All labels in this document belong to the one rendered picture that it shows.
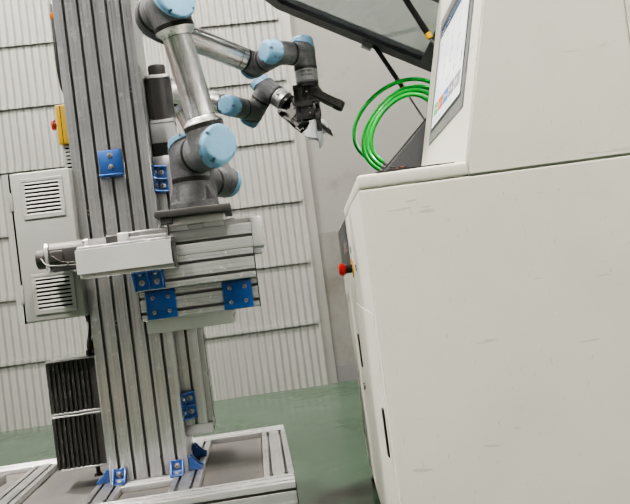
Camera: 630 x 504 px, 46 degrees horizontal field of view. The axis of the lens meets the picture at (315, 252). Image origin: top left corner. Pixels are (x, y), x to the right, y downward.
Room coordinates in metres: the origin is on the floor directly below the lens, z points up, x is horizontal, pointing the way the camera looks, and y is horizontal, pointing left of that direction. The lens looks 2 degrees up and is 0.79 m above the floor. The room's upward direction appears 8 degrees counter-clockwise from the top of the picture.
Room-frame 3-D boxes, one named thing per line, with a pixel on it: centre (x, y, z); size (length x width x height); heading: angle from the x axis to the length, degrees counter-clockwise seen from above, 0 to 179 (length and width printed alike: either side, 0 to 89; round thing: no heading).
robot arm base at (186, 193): (2.26, 0.35, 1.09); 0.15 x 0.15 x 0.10
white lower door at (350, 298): (2.52, -0.10, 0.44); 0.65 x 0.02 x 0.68; 0
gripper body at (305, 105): (2.40, -0.04, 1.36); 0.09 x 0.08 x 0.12; 90
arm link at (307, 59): (2.40, -0.05, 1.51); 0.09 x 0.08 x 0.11; 128
